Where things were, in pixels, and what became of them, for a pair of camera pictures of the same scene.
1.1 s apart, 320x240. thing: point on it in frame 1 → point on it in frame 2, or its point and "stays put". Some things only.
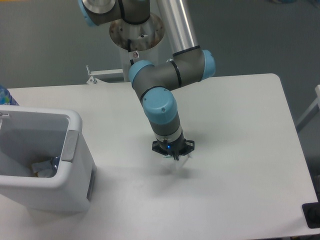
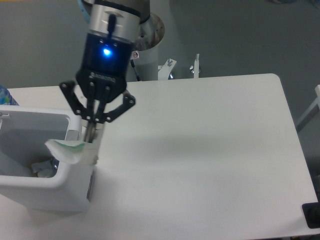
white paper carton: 170,156 → 74,152
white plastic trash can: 45,164 stays put
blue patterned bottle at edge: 6,98 stays put
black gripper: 174,149 → 102,76
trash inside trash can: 46,169 stays put
